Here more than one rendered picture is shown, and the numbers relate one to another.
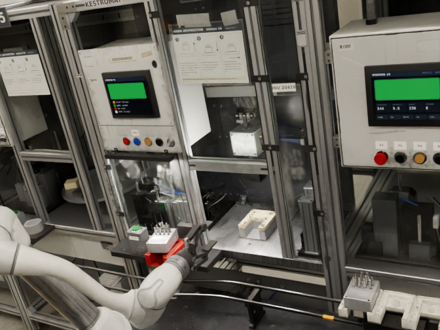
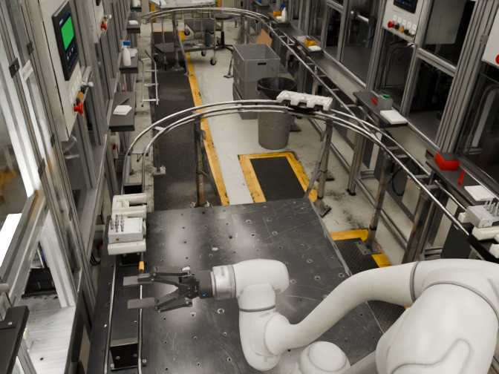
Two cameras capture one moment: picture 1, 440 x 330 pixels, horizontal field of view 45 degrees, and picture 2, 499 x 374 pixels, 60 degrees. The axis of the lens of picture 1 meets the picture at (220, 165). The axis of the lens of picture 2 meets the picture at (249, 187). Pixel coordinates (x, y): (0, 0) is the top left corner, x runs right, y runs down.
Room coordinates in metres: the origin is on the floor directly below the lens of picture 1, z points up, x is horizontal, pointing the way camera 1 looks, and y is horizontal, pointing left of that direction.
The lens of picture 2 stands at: (2.15, 0.87, 2.00)
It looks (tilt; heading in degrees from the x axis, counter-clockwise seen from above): 33 degrees down; 225
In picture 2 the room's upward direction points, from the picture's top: 2 degrees clockwise
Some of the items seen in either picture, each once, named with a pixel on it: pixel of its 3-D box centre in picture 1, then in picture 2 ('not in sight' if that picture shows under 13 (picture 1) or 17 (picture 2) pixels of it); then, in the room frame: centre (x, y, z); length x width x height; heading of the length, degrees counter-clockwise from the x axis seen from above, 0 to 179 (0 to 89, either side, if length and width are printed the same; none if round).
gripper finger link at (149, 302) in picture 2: (209, 245); (140, 303); (1.77, 0.10, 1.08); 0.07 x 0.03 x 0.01; 147
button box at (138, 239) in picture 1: (140, 239); not in sight; (2.14, 0.42, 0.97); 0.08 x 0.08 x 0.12; 57
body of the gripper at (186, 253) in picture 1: (186, 256); (195, 285); (1.65, 0.18, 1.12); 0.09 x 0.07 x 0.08; 147
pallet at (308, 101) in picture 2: not in sight; (304, 103); (-0.15, -0.90, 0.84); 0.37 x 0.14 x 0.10; 115
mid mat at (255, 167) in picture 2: not in sight; (278, 180); (-0.29, -1.20, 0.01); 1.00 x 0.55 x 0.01; 57
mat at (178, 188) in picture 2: not in sight; (174, 84); (-1.00, -3.67, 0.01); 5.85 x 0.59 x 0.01; 57
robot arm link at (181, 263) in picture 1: (176, 268); (222, 282); (1.59, 0.22, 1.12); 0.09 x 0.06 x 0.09; 57
